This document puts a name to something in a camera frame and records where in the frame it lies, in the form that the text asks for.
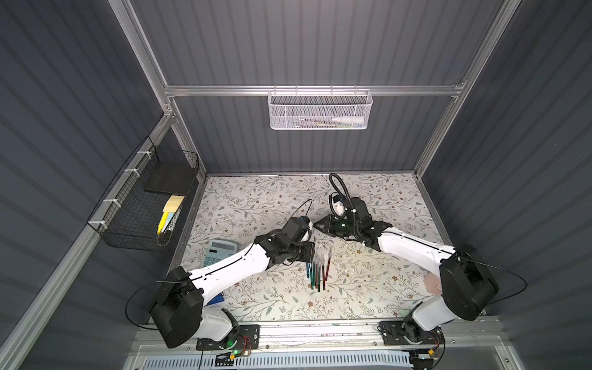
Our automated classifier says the black notebook in basket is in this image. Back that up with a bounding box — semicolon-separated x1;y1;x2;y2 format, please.
143;163;195;196

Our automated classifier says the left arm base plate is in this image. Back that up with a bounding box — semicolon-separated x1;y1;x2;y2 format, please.
196;325;261;352

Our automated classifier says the white wire mesh basket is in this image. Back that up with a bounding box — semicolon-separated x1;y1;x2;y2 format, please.
267;87;373;130

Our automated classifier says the white ventilated front panel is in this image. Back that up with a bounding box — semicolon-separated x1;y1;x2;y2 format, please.
139;350;413;369

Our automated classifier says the blue stapler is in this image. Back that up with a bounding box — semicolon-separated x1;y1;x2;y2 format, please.
208;293;224;305

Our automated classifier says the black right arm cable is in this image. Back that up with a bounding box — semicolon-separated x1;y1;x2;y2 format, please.
327;173;355;211

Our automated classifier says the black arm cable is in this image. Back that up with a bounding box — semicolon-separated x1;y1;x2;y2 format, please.
327;173;355;211
124;279;177;331

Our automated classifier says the yellow sticky note pad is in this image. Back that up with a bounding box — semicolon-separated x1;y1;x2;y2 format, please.
157;195;185;235

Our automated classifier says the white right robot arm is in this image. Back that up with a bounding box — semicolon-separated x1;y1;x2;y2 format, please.
313;195;499;343

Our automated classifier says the dark red carving knife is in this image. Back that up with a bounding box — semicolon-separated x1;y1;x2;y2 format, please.
324;247;332;282

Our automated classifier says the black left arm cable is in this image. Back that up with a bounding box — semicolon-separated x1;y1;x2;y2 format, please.
124;279;177;331

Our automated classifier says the white tube in basket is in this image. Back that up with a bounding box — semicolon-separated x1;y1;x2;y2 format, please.
331;116;367;127

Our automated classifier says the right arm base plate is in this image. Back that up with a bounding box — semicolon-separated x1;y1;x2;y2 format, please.
376;320;446;348

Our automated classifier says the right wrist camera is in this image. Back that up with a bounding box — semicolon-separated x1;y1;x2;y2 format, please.
328;192;345;219

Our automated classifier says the black wire wall basket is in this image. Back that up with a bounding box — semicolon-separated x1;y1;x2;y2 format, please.
87;138;200;252

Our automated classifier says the pink round object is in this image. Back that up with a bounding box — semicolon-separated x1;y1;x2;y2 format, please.
424;272;442;296

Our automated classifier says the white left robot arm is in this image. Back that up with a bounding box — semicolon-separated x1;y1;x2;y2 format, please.
150;217;315;349

